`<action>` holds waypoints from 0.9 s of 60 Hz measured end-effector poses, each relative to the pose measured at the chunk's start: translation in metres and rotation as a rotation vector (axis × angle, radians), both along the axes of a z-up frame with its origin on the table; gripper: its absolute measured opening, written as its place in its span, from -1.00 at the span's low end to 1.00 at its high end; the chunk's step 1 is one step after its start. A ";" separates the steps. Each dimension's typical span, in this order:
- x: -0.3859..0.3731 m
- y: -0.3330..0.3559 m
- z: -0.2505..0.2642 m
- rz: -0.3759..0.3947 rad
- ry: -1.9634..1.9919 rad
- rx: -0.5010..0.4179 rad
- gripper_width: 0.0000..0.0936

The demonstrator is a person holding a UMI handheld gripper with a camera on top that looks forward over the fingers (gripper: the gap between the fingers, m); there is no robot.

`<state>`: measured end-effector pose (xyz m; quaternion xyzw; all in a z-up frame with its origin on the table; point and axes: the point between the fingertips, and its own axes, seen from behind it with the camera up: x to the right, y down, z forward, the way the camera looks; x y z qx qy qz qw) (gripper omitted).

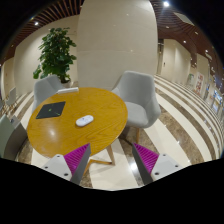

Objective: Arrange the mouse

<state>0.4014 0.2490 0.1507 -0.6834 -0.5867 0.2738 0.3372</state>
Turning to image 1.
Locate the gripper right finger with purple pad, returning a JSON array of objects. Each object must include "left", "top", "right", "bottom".
[{"left": 132, "top": 143, "right": 182, "bottom": 185}]

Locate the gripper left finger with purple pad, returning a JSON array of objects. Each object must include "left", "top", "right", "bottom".
[{"left": 42, "top": 144, "right": 91, "bottom": 185}]

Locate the white computer mouse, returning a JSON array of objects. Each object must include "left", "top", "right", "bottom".
[{"left": 76, "top": 115, "right": 94, "bottom": 127}]

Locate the round wooden table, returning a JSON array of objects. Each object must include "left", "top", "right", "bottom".
[{"left": 27, "top": 87, "right": 128, "bottom": 170}]

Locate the grey chair left edge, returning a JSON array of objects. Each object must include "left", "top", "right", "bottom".
[{"left": 0, "top": 114, "right": 27, "bottom": 160}]

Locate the white box on table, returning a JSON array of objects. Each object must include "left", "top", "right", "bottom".
[{"left": 56, "top": 87, "right": 79, "bottom": 94}]

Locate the grey armchair right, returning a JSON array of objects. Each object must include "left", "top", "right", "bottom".
[{"left": 112, "top": 71, "right": 161, "bottom": 141}]

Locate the grey armchair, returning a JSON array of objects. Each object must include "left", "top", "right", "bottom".
[
  {"left": 33, "top": 75, "right": 64, "bottom": 110},
  {"left": 112, "top": 71, "right": 161, "bottom": 141}
]

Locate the grey armchair back left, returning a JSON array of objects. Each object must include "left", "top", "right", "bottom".
[{"left": 33, "top": 75, "right": 64, "bottom": 110}]

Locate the grey chair far left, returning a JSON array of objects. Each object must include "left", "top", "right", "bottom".
[{"left": 6, "top": 88, "right": 16, "bottom": 107}]

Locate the green potted plant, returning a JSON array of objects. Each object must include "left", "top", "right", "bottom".
[{"left": 33, "top": 27, "right": 77, "bottom": 84}]

